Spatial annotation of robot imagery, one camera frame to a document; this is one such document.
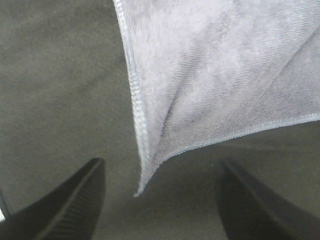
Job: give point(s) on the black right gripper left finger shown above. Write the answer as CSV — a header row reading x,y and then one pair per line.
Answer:
x,y
70,212

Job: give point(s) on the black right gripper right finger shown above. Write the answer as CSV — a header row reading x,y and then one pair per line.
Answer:
x,y
249,210

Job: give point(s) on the grey microfibre towel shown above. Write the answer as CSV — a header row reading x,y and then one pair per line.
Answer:
x,y
202,72

